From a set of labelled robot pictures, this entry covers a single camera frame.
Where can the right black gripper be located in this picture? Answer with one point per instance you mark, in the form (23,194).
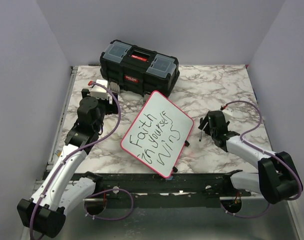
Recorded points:
(206,128)

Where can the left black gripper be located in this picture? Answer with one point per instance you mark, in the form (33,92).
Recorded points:
(111,108)

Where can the pink framed whiteboard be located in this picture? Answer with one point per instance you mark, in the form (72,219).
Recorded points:
(158,134)

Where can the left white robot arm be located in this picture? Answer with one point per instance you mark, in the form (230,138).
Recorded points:
(46,210)

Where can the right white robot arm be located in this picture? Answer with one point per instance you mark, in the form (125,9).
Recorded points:
(276,179)

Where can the black plastic toolbox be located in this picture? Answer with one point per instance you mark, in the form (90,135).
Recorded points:
(141,71)

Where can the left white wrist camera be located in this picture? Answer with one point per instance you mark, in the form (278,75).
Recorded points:
(99,90)

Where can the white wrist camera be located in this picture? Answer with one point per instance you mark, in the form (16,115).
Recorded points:
(99,90)
(227,112)

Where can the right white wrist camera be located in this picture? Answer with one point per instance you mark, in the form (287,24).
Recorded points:
(227,112)

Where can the aluminium frame rail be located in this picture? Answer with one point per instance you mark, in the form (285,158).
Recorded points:
(59,127)

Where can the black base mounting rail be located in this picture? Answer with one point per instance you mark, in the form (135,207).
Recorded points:
(183,190)

